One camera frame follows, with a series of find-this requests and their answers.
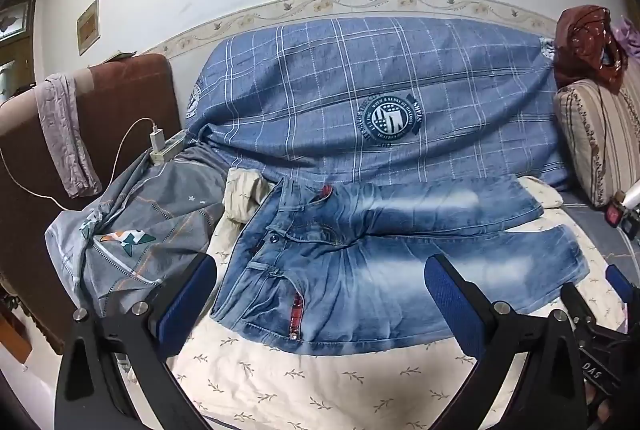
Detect blue denim jeans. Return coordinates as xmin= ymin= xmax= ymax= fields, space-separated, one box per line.
xmin=212 ymin=176 xmax=589 ymax=356

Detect white plastic roll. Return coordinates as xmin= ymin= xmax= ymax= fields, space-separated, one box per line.
xmin=620 ymin=181 xmax=640 ymax=209

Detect cream leaf-print quilt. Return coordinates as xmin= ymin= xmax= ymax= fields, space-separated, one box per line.
xmin=168 ymin=178 xmax=637 ymax=429

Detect striped beige cushion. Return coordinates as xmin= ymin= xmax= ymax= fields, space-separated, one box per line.
xmin=554 ymin=60 xmax=639 ymax=208

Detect dark red cloth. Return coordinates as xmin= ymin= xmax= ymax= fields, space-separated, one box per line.
xmin=553 ymin=4 xmax=628 ymax=94

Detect purple cloth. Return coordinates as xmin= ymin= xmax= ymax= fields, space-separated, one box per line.
xmin=614 ymin=16 xmax=640 ymax=60

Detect white power strip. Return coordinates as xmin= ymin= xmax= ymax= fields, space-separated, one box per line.
xmin=150 ymin=131 xmax=186 ymax=166

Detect white phone charger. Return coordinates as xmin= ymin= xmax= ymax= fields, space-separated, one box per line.
xmin=150 ymin=124 xmax=166 ymax=153

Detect brown headboard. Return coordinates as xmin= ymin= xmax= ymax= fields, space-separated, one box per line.
xmin=1 ymin=54 xmax=180 ymax=354

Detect lilac cloth on headboard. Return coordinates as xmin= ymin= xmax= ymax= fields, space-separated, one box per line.
xmin=35 ymin=74 xmax=103 ymax=198

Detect blue plaid blanket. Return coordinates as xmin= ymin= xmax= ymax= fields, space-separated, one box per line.
xmin=186 ymin=17 xmax=574 ymax=187

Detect small framed picture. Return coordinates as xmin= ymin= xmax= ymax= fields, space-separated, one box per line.
xmin=76 ymin=0 xmax=100 ymax=55

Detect white charging cable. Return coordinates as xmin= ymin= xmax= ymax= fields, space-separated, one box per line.
xmin=0 ymin=117 xmax=156 ymax=214

